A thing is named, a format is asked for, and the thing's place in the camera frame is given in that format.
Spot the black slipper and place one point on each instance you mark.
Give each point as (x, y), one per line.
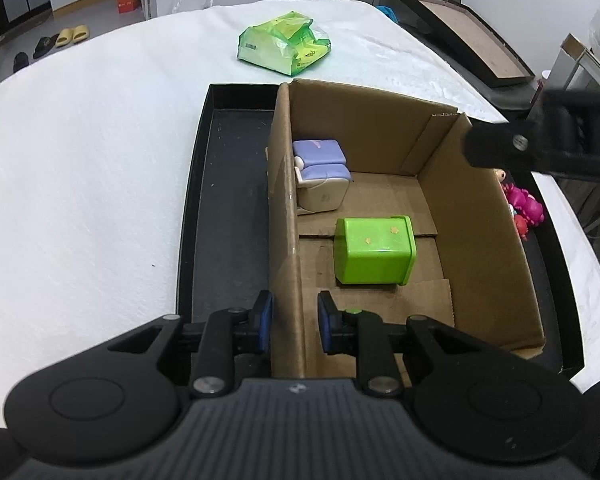
(21, 61)
(45, 46)

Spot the pink dress doll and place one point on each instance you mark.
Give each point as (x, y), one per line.
(526, 202)

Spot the green tissue pack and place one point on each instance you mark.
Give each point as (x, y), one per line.
(280, 42)

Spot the blue cloth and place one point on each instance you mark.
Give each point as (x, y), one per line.
(386, 12)

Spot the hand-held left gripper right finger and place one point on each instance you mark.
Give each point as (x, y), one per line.
(325, 325)

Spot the brown cardboard box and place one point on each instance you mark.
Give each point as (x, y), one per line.
(480, 240)

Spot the white desk with black top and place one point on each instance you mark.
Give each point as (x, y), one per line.
(572, 67)

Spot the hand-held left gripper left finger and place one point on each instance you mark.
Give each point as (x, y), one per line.
(265, 322)

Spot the small red toy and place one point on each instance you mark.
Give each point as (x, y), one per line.
(521, 227)

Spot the clear plastic bag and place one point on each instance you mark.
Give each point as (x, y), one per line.
(190, 2)

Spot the black shallow tray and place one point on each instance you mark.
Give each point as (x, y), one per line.
(225, 210)

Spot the purple and white toy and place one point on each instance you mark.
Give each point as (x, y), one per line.
(322, 175)

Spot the green plastic box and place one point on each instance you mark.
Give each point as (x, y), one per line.
(375, 250)

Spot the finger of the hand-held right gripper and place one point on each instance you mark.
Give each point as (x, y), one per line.
(495, 146)

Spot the black picture frame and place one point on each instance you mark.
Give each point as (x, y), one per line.
(472, 35)

